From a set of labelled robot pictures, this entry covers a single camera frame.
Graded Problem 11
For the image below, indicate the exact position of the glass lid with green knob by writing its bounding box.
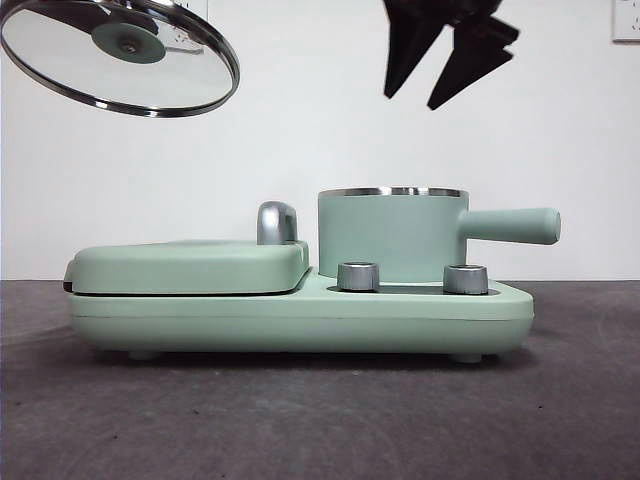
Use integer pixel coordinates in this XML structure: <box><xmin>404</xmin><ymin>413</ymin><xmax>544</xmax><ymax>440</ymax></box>
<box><xmin>0</xmin><ymin>0</ymin><xmax>241</xmax><ymax>120</ymax></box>

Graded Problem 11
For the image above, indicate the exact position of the silver control knob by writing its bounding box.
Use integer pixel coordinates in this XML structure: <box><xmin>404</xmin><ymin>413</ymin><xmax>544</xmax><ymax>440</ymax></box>
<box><xmin>443</xmin><ymin>263</ymin><xmax>489</xmax><ymax>295</ymax></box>
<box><xmin>337</xmin><ymin>260</ymin><xmax>380</xmax><ymax>292</ymax></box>

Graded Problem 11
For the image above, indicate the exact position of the green breakfast machine base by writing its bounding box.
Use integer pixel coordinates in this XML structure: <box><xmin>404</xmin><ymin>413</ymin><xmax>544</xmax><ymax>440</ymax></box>
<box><xmin>67</xmin><ymin>264</ymin><xmax>536</xmax><ymax>364</ymax></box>

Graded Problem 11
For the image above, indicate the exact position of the green pot with straight handle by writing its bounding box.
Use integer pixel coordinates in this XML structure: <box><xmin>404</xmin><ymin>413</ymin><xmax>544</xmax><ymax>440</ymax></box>
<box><xmin>317</xmin><ymin>185</ymin><xmax>562</xmax><ymax>281</ymax></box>

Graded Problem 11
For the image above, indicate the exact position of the green griddle lid chrome handle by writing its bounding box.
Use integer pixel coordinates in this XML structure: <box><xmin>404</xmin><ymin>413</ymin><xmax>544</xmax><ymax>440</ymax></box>
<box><xmin>62</xmin><ymin>199</ymin><xmax>312</xmax><ymax>300</ymax></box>

